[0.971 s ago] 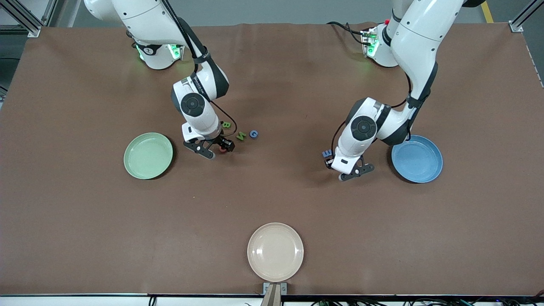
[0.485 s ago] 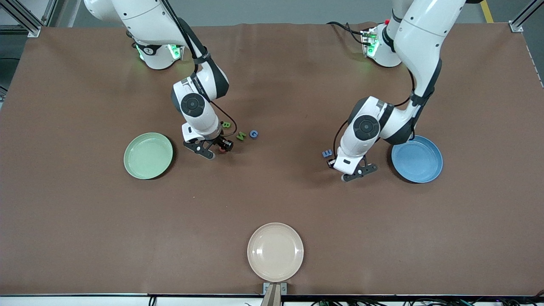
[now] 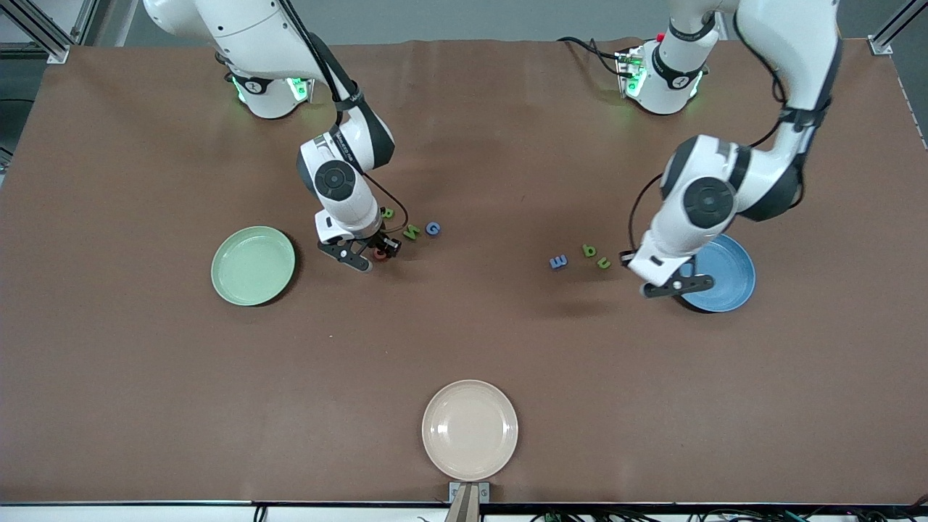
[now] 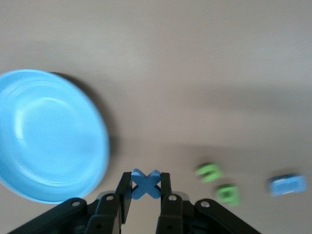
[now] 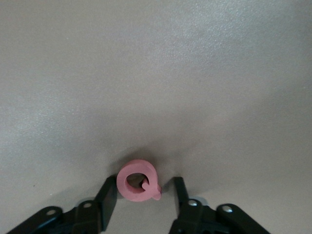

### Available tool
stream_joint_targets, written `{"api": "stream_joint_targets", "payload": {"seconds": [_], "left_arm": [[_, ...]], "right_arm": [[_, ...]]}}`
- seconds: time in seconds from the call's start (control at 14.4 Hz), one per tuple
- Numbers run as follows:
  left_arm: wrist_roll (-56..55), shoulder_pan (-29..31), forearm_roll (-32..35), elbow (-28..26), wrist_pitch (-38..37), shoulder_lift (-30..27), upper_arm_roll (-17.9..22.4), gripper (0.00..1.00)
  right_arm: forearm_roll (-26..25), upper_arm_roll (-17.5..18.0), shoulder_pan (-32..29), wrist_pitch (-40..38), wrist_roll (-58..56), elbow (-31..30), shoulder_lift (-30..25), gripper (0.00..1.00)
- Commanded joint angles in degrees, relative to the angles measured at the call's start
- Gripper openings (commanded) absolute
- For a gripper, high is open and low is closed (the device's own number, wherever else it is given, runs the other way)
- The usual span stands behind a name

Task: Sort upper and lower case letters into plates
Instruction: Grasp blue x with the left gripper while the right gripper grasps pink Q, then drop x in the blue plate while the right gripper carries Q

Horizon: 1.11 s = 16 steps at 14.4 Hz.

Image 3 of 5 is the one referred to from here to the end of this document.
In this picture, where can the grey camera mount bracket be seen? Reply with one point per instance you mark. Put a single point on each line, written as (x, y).
(455, 493)

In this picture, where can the blue plate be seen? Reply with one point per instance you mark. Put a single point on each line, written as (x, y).
(728, 279)

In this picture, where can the brown table cover mat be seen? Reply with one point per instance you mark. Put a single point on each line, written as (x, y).
(145, 399)

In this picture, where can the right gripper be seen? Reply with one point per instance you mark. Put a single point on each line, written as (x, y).
(382, 240)

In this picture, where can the blue lowercase letter m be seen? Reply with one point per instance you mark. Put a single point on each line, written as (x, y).
(558, 262)

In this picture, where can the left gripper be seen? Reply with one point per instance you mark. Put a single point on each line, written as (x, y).
(623, 259)

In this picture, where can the blue letter G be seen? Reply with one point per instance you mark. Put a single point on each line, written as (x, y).
(433, 229)

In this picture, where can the green lowercase letter b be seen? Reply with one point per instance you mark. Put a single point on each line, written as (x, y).
(589, 251)

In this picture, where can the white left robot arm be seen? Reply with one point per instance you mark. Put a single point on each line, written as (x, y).
(783, 43)

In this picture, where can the beige plate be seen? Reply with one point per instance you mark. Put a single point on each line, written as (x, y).
(470, 430)

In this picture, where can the white table front rail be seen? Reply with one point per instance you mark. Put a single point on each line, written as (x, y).
(109, 515)

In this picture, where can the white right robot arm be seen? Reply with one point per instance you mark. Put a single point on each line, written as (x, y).
(239, 29)

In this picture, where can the green letter M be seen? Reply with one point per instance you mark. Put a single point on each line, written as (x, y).
(411, 233)

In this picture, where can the light green plate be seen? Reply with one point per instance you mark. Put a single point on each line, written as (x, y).
(252, 266)

